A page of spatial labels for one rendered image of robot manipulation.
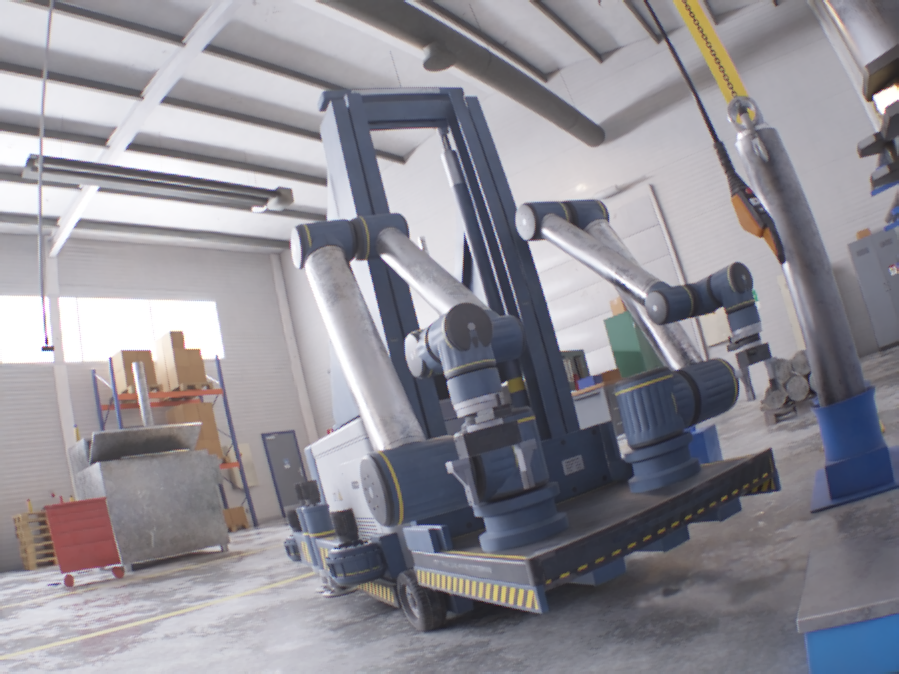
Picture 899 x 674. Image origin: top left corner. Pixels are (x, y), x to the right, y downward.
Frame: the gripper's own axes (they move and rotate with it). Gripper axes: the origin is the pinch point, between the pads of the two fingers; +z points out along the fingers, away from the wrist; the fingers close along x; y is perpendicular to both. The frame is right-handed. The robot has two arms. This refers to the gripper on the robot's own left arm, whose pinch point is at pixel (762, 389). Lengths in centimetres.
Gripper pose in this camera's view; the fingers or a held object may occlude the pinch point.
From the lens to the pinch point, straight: 200.5
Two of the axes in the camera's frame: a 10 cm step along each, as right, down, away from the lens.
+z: 2.5, 9.5, -1.9
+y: 3.4, -2.7, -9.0
